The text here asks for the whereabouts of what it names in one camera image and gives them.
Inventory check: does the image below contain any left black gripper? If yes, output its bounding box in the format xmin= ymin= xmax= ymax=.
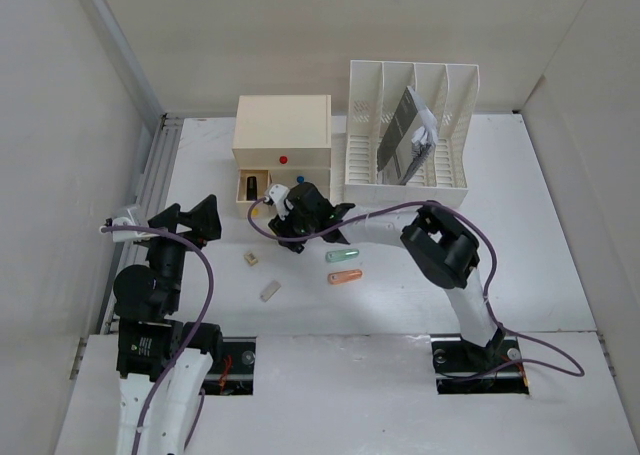
xmin=139 ymin=193 xmax=220 ymax=311

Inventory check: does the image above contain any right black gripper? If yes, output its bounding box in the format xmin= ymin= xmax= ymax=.
xmin=268 ymin=201 xmax=318 ymax=252

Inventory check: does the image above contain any yellow highlighter marker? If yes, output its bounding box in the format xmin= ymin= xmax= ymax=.
xmin=246 ymin=175 xmax=258 ymax=201

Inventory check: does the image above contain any cream drawer cabinet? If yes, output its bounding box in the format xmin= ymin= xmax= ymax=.
xmin=232 ymin=95 xmax=332 ymax=218

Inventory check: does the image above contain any grey setup guide booklet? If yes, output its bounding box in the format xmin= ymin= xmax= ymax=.
xmin=376 ymin=86 xmax=439 ymax=186

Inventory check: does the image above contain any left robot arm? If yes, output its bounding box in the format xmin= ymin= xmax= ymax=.
xmin=101 ymin=194 xmax=224 ymax=454

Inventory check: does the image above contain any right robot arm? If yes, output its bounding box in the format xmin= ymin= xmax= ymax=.
xmin=266 ymin=182 xmax=504 ymax=371

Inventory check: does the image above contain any green correction tape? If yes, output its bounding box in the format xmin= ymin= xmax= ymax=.
xmin=325 ymin=248 xmax=359 ymax=263

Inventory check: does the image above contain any small yellow eraser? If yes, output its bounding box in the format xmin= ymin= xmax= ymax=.
xmin=244 ymin=252 xmax=258 ymax=266

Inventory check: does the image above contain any white rectangular eraser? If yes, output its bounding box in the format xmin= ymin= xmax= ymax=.
xmin=259 ymin=280 xmax=281 ymax=303

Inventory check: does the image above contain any orange correction tape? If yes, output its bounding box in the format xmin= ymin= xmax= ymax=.
xmin=327 ymin=269 xmax=363 ymax=286

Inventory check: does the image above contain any white file organizer rack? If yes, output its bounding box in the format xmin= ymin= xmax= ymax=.
xmin=331 ymin=60 xmax=480 ymax=208

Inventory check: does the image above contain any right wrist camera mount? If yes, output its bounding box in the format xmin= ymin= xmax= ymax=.
xmin=264 ymin=184 xmax=290 ymax=220

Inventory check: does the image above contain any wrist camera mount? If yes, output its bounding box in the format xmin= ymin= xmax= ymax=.
xmin=264 ymin=184 xmax=290 ymax=220
xmin=99 ymin=204 xmax=144 ymax=243

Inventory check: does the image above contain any aluminium rail frame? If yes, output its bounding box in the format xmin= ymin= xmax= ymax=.
xmin=96 ymin=114 xmax=184 ymax=335

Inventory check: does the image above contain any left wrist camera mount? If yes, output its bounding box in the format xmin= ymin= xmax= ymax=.
xmin=99 ymin=204 xmax=144 ymax=243

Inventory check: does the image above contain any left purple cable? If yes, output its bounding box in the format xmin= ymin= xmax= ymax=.
xmin=99 ymin=224 xmax=216 ymax=455

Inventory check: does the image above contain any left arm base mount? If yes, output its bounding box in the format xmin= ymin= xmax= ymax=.
xmin=202 ymin=337 xmax=257 ymax=396

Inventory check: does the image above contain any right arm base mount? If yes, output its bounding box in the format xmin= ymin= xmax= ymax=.
xmin=430 ymin=335 xmax=529 ymax=395

